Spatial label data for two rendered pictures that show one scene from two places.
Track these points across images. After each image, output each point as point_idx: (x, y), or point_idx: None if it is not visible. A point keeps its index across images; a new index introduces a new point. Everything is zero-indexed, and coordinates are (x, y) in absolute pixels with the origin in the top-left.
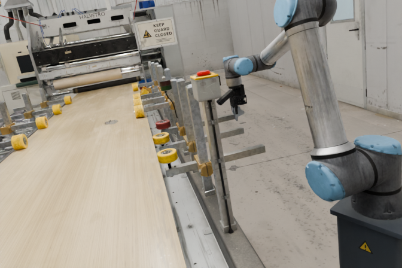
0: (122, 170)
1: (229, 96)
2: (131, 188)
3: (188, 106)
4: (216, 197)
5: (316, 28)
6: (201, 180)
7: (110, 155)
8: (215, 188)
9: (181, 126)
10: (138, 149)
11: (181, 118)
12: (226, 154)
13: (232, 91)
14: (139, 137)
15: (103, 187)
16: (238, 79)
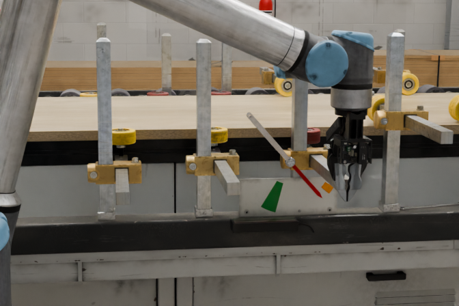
0: (95, 122)
1: (333, 128)
2: (33, 125)
3: (197, 91)
4: (87, 220)
5: None
6: (156, 216)
7: (164, 118)
8: (115, 220)
9: (291, 149)
10: (168, 125)
11: (292, 133)
12: (119, 175)
13: (337, 120)
14: (231, 124)
15: (58, 119)
16: (334, 93)
